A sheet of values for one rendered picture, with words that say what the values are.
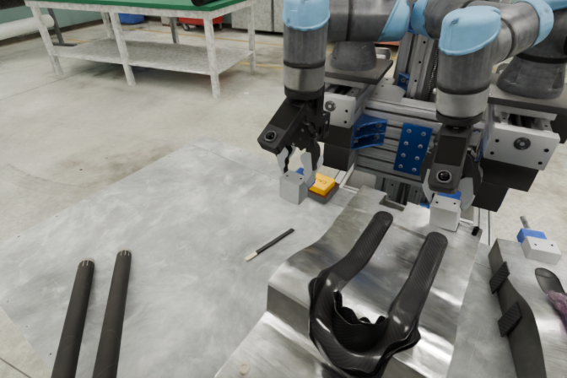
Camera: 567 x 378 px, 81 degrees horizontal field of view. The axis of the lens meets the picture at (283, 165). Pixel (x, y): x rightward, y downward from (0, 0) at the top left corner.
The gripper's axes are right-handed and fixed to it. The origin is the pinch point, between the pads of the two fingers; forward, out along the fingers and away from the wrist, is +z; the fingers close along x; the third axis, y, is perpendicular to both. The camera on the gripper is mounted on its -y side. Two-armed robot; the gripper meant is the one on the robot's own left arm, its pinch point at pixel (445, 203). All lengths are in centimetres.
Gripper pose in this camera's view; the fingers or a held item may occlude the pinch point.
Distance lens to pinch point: 73.8
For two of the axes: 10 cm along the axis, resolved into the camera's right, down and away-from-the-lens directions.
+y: 5.6, -5.7, 6.0
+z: 2.0, 8.0, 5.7
